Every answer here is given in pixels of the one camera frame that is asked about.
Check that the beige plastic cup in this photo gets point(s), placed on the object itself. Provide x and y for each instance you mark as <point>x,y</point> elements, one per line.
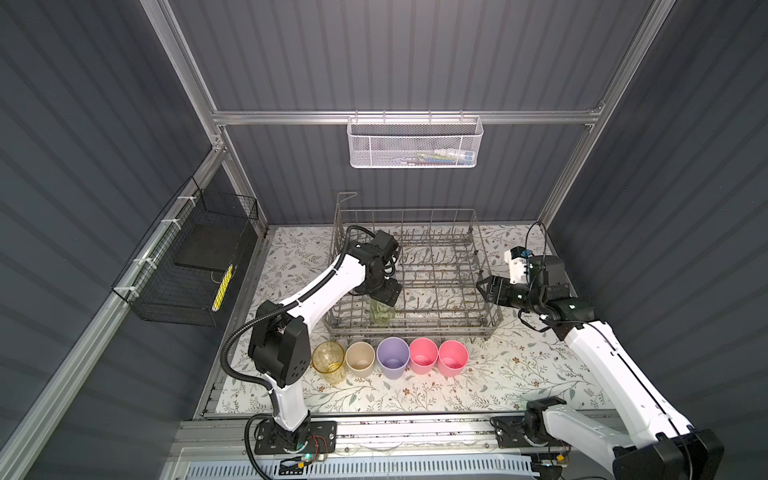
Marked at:
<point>360,359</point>

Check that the white mesh wall basket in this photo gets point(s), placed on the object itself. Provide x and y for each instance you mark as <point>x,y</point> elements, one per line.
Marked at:
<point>378,143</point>

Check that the yellow brush in basket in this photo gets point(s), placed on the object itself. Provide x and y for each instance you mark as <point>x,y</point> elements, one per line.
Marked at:
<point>222,288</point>

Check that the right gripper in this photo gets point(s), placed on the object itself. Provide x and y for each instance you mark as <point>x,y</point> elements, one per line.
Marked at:
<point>495,281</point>

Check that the yellow transparent cup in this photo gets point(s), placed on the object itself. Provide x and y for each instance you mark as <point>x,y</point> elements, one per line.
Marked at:
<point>328,360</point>

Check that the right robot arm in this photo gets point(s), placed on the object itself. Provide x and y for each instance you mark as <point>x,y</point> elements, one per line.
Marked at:
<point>659,442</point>

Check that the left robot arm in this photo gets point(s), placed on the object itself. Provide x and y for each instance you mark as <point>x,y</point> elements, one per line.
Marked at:
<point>279,344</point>

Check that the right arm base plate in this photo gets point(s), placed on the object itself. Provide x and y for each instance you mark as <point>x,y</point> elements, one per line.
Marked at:
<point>515,431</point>

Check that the aluminium mounting rail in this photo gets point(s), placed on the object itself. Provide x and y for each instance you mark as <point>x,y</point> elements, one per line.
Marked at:
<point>359,435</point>

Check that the black wire wall basket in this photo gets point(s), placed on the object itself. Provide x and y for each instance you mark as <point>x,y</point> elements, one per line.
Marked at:
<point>175,279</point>

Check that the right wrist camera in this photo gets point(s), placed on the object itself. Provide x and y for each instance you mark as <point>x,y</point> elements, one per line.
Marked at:
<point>520,261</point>

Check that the items in white basket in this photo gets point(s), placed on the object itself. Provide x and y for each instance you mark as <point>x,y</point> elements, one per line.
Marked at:
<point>440,157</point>

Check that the pink plastic cup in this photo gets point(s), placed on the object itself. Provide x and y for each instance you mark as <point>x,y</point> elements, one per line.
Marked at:
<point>423,355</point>
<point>453,357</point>

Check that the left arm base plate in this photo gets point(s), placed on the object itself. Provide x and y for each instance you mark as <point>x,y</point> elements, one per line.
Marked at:
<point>312,437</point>

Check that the floral table mat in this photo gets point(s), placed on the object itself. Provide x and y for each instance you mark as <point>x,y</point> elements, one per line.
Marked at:
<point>504,372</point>

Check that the green transparent cup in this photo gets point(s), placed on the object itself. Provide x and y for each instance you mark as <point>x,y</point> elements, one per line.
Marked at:
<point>381,315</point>

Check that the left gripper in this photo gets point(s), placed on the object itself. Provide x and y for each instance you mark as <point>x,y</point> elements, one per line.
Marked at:
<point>390,294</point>

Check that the purple plastic cup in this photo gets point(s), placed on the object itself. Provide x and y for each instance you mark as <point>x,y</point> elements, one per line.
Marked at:
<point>393,355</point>

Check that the grey wire dish rack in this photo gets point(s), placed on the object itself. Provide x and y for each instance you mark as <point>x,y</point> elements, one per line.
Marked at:
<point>442,256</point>

